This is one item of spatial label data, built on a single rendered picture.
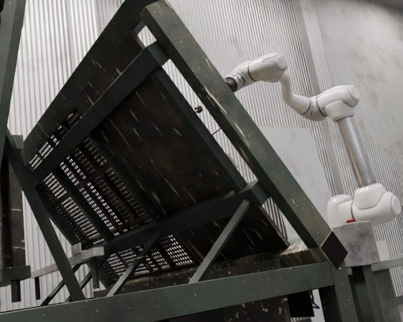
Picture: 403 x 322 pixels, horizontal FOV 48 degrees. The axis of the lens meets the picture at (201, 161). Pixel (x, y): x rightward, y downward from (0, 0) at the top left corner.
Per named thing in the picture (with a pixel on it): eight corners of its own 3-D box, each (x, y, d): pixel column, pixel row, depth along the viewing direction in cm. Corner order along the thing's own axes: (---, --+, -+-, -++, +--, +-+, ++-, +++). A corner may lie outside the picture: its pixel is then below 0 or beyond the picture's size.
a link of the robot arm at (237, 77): (247, 84, 216) (241, 89, 212) (236, 91, 223) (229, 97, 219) (237, 68, 215) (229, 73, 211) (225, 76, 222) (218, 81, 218)
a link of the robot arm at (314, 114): (293, 98, 258) (313, 89, 249) (313, 108, 270) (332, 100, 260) (295, 119, 254) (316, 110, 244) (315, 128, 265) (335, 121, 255)
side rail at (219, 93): (319, 247, 175) (331, 229, 181) (145, 6, 163) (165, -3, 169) (308, 249, 179) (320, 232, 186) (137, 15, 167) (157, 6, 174)
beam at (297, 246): (338, 271, 176) (349, 253, 182) (320, 246, 174) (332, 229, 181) (114, 299, 350) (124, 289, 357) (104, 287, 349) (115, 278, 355)
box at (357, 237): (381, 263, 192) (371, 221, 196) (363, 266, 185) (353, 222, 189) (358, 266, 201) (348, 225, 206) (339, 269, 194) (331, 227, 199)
